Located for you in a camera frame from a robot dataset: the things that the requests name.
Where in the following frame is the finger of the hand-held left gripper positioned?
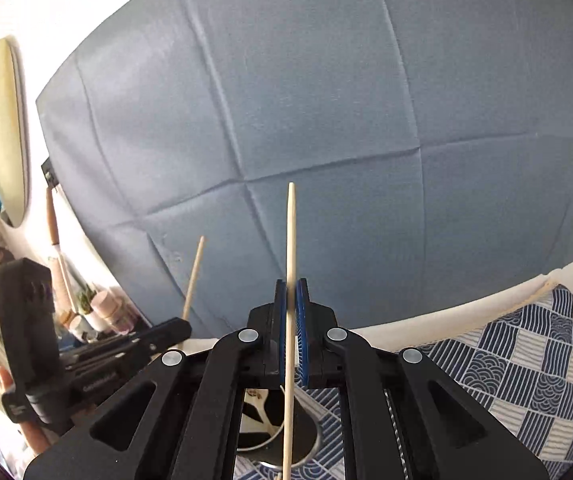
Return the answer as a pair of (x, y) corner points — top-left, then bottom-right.
(66, 354), (160, 411)
(59, 317), (193, 361)

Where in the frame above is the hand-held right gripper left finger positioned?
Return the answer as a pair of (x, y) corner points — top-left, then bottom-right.
(24, 280), (292, 480)

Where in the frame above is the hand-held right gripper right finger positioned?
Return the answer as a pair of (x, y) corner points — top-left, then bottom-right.
(293, 279), (549, 480)

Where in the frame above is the wooden chopstick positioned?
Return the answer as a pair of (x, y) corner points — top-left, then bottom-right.
(182, 236), (206, 321)
(279, 182), (298, 471)

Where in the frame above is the black cylindrical utensil holder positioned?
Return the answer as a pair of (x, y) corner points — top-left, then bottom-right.
(235, 387), (323, 480)

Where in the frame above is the person's left hand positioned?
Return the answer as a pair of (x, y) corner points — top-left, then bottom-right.
(0, 365), (51, 457)

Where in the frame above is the small potted plant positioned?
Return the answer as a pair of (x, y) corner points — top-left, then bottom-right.
(69, 282), (100, 343)

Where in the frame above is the pink lidded jar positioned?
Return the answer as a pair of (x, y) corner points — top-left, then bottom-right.
(90, 290), (120, 318)

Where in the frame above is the wooden hairbrush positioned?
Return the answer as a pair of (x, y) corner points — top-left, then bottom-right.
(44, 186), (76, 313)

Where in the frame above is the grey-blue backdrop cloth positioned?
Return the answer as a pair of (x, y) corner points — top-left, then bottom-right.
(35, 0), (573, 338)

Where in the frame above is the blue patterned tablecloth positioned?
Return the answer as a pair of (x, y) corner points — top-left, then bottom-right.
(234, 284), (573, 480)

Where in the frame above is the black wall hook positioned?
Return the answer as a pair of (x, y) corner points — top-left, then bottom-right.
(41, 157), (60, 191)

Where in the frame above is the oval wall mirror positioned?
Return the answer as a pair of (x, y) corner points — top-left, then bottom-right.
(0, 36), (31, 228)

